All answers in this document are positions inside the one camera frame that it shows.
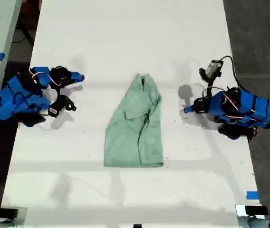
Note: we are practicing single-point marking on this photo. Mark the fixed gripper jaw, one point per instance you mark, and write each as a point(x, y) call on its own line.
point(76, 76)
point(192, 107)

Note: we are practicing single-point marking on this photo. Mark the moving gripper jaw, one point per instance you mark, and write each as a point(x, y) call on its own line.
point(192, 111)
point(74, 81)

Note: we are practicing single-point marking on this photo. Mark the pale green T-shirt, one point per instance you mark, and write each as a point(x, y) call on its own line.
point(130, 123)

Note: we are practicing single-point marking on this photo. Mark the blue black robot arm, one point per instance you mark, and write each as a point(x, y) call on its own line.
point(18, 99)
point(256, 107)

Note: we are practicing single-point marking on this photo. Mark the short blue tape strip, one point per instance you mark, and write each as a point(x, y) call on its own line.
point(252, 195)

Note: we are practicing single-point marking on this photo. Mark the small black box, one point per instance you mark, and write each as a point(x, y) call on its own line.
point(6, 212)
point(256, 210)

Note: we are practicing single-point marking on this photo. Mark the black camera stalk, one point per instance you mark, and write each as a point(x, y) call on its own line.
point(72, 105)
point(202, 74)

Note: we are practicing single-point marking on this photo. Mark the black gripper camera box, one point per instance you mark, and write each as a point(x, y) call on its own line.
point(59, 107)
point(213, 67)

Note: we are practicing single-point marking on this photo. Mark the metal corner bracket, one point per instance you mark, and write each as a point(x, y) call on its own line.
point(240, 210)
point(22, 215)

